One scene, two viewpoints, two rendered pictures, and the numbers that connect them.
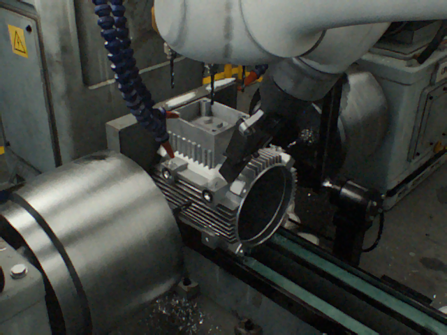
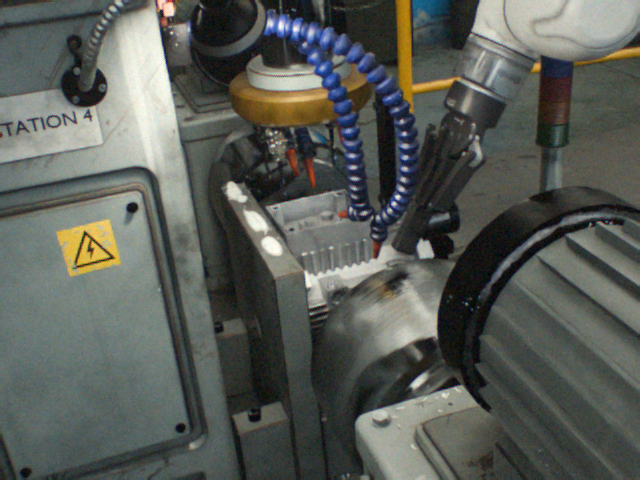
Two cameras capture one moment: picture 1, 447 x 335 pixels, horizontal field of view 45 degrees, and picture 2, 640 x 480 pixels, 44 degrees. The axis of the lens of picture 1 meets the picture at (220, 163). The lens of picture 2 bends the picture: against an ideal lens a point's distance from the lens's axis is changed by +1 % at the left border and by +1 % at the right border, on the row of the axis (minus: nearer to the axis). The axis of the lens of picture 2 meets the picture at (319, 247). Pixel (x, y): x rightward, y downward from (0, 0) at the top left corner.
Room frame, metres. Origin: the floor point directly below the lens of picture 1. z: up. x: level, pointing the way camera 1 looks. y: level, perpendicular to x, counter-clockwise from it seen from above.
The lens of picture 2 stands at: (0.37, 0.86, 1.61)
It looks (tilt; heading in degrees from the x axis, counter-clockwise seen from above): 28 degrees down; 301
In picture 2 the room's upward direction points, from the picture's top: 6 degrees counter-clockwise
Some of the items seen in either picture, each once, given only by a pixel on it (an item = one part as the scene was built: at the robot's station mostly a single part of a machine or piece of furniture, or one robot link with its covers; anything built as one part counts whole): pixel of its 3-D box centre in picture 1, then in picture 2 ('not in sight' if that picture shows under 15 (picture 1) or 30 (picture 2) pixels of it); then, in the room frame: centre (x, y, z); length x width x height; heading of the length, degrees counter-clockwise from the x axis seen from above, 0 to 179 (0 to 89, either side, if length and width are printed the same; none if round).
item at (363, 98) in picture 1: (324, 116); (281, 188); (1.10, -0.23, 1.04); 0.41 x 0.25 x 0.25; 137
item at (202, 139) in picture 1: (209, 132); (318, 234); (0.88, 0.02, 1.11); 0.12 x 0.11 x 0.07; 48
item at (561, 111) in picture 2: not in sight; (554, 108); (0.71, -0.61, 1.10); 0.06 x 0.06 x 0.04
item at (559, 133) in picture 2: not in sight; (552, 130); (0.71, -0.61, 1.05); 0.06 x 0.06 x 0.04
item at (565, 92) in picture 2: not in sight; (555, 85); (0.71, -0.61, 1.14); 0.06 x 0.06 x 0.04
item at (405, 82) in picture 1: (379, 104); (249, 166); (1.29, -0.41, 0.99); 0.35 x 0.31 x 0.37; 137
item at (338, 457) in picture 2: not in sight; (335, 427); (0.82, 0.12, 0.86); 0.07 x 0.06 x 0.12; 137
